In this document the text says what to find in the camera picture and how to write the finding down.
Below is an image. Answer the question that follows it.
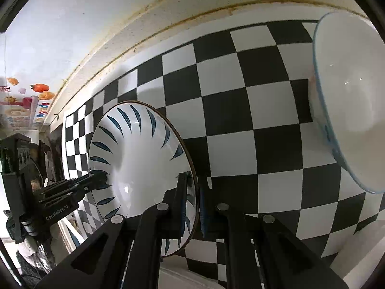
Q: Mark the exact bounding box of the white plate blue leaf pattern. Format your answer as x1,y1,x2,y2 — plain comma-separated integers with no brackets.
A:
88,101,199,258

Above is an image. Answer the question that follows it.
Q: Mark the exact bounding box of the colourful wall sticker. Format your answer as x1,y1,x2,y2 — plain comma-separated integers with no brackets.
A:
0,77,56,131

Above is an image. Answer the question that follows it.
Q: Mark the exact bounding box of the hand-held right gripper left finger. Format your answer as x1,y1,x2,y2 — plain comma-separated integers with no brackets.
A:
35,171,194,289

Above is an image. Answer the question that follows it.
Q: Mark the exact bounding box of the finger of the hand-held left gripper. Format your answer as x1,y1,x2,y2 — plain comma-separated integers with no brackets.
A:
39,170,111,200
42,189,91,210

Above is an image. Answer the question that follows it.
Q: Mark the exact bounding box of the black white checkered mat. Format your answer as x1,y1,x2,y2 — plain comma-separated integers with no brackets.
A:
62,20,385,289

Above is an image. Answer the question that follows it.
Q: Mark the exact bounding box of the white bowl blue rim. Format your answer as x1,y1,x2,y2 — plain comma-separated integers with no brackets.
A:
307,11,385,194

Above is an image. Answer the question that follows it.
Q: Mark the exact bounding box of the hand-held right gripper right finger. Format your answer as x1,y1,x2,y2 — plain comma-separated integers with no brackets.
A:
199,176,349,289

